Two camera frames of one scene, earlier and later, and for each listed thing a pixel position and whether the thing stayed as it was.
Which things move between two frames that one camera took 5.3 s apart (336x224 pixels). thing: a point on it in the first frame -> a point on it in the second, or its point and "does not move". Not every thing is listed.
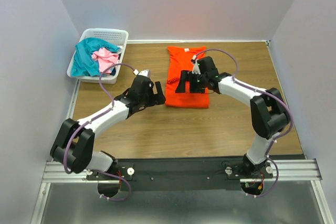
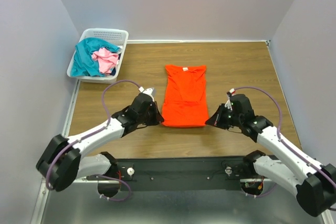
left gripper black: (158, 99) -> (157, 118)
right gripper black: (185, 76) -> (216, 119)
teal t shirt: (84, 64) does not move
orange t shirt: (180, 59) -> (185, 99)
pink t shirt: (105, 59) does not move
